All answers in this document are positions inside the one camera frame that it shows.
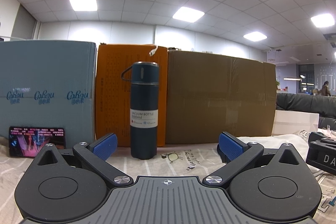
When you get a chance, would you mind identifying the black leather sofa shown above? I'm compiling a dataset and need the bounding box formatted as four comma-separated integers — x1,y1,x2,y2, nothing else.
276,93,336,128

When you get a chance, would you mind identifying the brown cardboard box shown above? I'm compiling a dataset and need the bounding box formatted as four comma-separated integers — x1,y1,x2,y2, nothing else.
165,49,277,146

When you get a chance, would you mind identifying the dark blue vacuum bottle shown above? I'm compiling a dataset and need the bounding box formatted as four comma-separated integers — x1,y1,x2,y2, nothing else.
121,61,159,160

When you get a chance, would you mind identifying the orange cardboard box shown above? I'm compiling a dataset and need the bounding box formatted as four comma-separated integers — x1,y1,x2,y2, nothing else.
95,43,168,148

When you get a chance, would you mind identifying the white box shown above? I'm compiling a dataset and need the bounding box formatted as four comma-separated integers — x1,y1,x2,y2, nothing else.
272,110,320,135

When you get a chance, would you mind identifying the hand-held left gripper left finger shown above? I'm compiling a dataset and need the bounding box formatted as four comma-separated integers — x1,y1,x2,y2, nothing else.
31,133,133,186

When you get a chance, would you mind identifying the white garment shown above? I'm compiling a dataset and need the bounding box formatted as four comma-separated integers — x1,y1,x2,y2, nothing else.
238,127,336,182

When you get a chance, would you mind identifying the light blue cardboard box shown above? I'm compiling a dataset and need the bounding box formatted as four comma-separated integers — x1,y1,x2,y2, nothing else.
0,40,97,142

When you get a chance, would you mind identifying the ceiling light panel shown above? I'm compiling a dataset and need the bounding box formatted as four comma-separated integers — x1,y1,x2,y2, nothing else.
310,14,336,28
173,7,205,23
243,31,267,41
70,0,97,11

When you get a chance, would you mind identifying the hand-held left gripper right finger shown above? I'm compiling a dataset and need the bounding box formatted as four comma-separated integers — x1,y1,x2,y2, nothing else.
202,132,306,185

